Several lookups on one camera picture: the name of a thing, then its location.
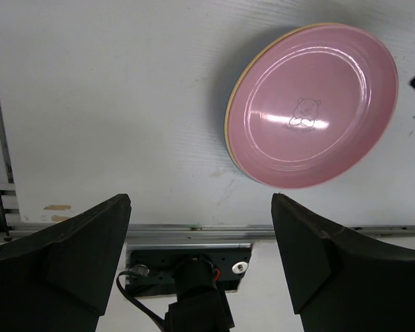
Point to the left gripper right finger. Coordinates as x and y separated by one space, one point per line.
339 279

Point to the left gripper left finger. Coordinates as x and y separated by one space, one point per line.
60 278

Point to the pink plate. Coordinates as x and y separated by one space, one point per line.
319 101

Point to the yellow-orange plate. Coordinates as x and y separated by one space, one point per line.
243 74

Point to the blue plate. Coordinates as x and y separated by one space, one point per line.
239 116

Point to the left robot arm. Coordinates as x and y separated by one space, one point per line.
200 297

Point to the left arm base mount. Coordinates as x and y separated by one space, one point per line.
175 271

